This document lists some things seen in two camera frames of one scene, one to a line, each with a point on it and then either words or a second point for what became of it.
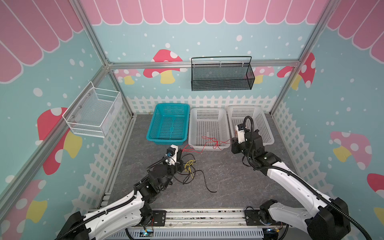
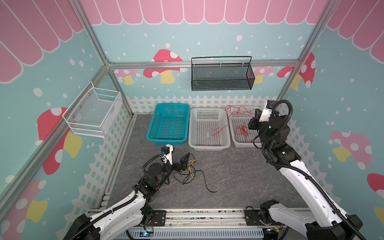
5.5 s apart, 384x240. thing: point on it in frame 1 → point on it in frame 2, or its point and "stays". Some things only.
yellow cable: [187, 166] stays
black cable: [187, 175] stays
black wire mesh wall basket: [222, 73] stays
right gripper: [237, 145] → [256, 120]
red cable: [218, 144] → [231, 110]
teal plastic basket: [170, 124] stays
